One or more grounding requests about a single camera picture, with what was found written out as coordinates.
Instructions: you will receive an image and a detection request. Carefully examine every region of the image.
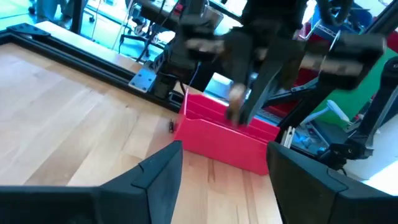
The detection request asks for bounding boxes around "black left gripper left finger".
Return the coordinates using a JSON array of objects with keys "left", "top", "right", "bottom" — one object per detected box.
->
[{"left": 0, "top": 140, "right": 184, "bottom": 224}]

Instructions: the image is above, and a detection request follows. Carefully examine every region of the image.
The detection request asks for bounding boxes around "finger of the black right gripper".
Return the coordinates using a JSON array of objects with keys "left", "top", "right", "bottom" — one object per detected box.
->
[
  {"left": 222, "top": 29, "right": 249, "bottom": 94},
  {"left": 244, "top": 29, "right": 307, "bottom": 126}
]

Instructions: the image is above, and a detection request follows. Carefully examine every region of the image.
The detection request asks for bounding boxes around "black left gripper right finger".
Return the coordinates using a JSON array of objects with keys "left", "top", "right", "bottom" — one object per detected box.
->
[{"left": 266, "top": 141, "right": 398, "bottom": 224}]

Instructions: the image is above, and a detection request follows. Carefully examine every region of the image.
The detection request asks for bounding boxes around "white curved plastic part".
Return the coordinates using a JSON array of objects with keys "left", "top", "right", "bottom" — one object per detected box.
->
[{"left": 300, "top": 99, "right": 352, "bottom": 127}]

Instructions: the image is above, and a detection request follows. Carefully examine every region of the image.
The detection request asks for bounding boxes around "silver aluminium extrusion bar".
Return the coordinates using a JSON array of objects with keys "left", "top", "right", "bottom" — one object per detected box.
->
[{"left": 281, "top": 126, "right": 296, "bottom": 149}]

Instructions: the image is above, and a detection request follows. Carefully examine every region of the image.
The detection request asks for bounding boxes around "red plastic bin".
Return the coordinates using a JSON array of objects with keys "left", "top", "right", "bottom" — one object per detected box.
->
[{"left": 174, "top": 91, "right": 280, "bottom": 177}]

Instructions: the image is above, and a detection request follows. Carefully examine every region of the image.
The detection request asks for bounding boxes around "black office chair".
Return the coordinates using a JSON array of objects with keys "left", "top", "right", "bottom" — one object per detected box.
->
[{"left": 118, "top": 17, "right": 167, "bottom": 58}]

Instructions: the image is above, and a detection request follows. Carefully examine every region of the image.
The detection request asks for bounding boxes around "person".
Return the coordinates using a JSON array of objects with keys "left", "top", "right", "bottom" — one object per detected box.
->
[{"left": 35, "top": 0, "right": 83, "bottom": 29}]

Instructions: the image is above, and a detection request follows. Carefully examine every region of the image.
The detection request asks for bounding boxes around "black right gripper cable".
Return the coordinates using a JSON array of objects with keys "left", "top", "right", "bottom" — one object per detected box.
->
[{"left": 315, "top": 0, "right": 355, "bottom": 28}]

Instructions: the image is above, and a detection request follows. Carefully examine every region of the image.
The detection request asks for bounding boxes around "silver corner bracket plate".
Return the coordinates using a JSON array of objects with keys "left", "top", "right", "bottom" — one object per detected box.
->
[{"left": 128, "top": 66, "right": 158, "bottom": 94}]

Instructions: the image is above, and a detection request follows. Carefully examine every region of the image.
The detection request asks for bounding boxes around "black aluminium table frame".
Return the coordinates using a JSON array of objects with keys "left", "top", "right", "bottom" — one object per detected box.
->
[{"left": 0, "top": 0, "right": 398, "bottom": 150}]

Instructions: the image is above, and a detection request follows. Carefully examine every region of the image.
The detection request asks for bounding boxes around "black pedestal stand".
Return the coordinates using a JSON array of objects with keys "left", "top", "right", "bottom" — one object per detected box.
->
[{"left": 70, "top": 0, "right": 87, "bottom": 34}]

